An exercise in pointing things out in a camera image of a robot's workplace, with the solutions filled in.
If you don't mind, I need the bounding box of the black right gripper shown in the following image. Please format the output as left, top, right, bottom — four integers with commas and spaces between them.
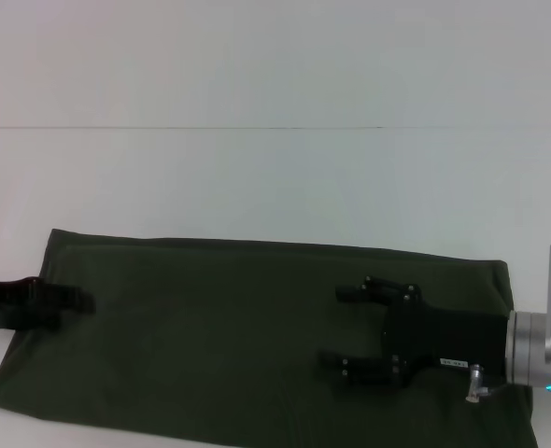
317, 274, 511, 388

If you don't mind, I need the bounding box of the dark green t-shirt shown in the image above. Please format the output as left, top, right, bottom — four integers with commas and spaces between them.
0, 227, 541, 448

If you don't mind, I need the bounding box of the silver right gripper cable connector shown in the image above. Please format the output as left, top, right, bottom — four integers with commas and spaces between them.
464, 363, 487, 403

